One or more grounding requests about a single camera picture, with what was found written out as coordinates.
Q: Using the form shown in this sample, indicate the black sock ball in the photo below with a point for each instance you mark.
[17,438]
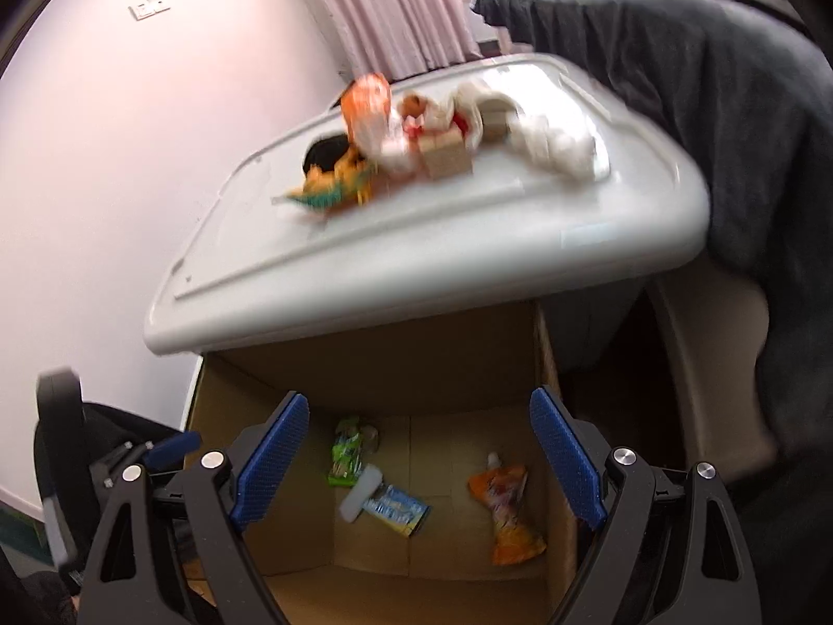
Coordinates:
[324,153]

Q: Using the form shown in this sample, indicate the brown orange sock ball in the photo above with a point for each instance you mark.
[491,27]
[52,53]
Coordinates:
[413,107]

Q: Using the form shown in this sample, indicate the orange chip bag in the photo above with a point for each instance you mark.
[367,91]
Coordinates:
[500,489]

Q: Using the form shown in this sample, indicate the white plastic table lid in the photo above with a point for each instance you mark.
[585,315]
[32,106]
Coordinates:
[261,268]

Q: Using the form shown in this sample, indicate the red white wrapper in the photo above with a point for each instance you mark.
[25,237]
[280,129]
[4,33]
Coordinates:
[400,156]

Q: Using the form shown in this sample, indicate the white wall socket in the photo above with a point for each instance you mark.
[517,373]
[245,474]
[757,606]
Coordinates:
[143,9]

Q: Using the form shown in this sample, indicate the dark bed blanket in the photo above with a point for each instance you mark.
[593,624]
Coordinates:
[743,87]

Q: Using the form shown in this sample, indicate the pink curtain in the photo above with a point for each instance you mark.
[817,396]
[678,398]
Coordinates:
[401,38]

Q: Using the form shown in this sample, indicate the small brown cardboard box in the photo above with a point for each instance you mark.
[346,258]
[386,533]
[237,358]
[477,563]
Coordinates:
[444,154]

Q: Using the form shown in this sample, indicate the orange plastic bag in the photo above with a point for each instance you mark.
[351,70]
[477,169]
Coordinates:
[365,106]

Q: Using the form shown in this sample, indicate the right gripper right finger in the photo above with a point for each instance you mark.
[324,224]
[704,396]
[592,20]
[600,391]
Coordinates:
[666,546]

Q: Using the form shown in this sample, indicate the green snack wrapper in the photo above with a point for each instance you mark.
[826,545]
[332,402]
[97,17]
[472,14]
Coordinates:
[353,441]

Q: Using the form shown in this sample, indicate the blue tissue pack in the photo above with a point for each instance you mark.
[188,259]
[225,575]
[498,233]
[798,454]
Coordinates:
[396,509]

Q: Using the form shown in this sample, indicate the white foam block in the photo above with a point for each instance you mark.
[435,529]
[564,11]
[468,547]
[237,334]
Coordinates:
[370,480]

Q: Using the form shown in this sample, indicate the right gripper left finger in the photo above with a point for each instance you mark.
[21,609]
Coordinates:
[170,547]

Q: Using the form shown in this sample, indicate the beige cylindrical bottle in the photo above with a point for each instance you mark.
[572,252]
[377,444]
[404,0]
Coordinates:
[497,113]

